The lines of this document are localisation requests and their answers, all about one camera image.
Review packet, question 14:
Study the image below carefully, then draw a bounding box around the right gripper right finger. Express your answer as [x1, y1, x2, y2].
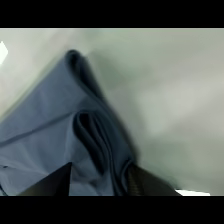
[126, 162, 183, 197]

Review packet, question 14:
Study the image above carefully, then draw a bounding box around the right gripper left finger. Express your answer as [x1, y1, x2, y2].
[18, 162, 73, 197]

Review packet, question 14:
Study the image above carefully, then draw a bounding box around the blue shirt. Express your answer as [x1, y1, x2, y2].
[0, 49, 141, 197]

